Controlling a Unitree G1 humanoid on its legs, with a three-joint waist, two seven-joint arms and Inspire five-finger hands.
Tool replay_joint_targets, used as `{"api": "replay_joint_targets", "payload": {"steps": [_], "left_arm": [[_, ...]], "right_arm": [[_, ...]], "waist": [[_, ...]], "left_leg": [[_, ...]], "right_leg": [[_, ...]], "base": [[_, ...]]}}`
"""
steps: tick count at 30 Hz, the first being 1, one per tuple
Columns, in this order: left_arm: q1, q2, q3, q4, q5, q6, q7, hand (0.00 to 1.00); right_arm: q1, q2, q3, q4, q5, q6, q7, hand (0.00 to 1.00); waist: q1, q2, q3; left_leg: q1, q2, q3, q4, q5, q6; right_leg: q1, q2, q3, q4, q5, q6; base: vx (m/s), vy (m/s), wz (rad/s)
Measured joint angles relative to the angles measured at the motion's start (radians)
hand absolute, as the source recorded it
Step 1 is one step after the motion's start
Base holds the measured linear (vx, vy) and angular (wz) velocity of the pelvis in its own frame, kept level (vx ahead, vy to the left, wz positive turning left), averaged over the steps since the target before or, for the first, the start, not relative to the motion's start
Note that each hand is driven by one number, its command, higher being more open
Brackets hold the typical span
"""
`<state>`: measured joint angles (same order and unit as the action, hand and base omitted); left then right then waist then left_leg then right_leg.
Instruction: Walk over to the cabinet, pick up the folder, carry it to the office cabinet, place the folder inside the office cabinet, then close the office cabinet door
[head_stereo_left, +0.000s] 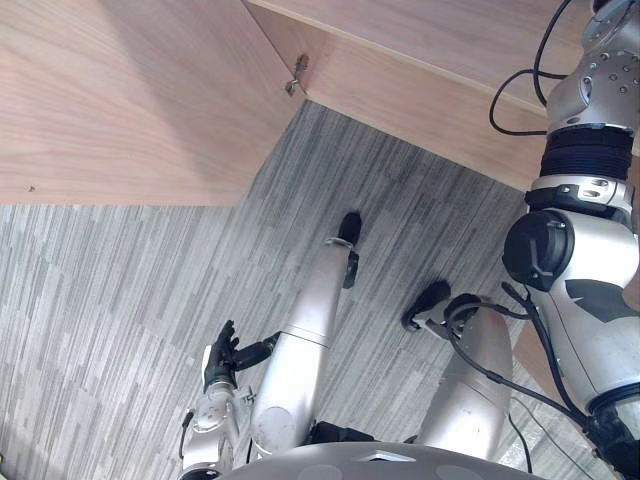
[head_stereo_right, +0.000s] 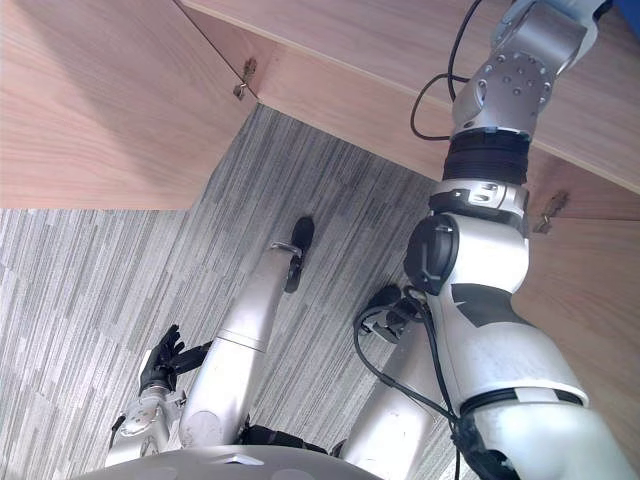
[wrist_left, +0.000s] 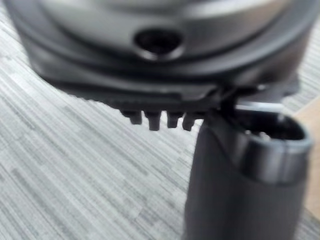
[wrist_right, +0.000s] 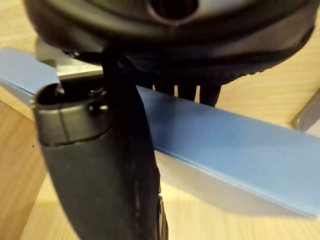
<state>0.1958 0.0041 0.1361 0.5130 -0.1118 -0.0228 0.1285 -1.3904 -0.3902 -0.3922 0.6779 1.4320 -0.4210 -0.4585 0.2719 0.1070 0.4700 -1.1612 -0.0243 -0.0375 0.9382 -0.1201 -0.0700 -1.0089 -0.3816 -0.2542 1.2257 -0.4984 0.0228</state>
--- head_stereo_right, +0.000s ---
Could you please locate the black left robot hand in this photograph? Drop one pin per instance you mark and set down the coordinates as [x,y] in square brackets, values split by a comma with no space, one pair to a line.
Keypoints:
[160,370]

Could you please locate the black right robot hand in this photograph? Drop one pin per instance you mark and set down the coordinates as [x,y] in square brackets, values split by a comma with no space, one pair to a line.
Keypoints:
[575,6]

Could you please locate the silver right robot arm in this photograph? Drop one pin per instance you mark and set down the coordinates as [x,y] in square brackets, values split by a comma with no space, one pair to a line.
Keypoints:
[492,260]

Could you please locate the blue folder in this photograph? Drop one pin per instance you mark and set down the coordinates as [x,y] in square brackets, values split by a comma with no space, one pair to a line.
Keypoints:
[631,15]

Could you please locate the metal door hinge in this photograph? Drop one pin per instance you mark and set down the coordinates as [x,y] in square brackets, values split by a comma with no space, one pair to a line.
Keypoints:
[246,77]
[550,212]

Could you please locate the wooden cabinet body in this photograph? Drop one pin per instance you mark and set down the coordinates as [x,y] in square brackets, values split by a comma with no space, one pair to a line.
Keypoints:
[350,45]

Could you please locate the wooden cabinet door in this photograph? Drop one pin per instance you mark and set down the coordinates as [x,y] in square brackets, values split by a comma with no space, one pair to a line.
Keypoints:
[100,100]
[590,310]

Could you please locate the silver left robot leg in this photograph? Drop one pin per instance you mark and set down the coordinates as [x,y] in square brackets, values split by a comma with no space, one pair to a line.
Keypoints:
[247,320]

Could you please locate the silver robot leg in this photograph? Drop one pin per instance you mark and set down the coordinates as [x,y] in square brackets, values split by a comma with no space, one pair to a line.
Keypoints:
[247,320]
[400,400]

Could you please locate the silver robot torso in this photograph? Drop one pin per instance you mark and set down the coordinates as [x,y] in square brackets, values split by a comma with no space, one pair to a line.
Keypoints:
[225,462]

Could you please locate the dark left robot foot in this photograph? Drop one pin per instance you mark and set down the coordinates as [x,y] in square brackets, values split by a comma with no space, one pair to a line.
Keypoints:
[301,235]

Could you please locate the dark robot foot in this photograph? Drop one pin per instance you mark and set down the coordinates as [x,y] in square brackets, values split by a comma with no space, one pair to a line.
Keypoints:
[387,302]
[301,235]

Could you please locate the dark right robot foot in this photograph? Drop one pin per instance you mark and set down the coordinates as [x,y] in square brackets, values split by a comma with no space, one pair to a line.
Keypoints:
[387,302]

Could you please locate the silver right robot leg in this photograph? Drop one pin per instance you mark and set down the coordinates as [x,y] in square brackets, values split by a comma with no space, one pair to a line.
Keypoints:
[400,400]

